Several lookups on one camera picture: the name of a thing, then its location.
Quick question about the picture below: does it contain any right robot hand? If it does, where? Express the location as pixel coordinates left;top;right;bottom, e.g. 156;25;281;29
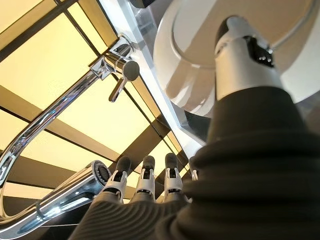
67;15;320;240

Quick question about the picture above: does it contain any cream ceramic plate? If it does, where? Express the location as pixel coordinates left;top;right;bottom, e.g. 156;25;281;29
152;0;320;119

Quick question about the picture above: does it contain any chrome pull-down kitchen faucet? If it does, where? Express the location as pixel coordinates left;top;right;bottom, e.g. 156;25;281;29
0;33;141;235

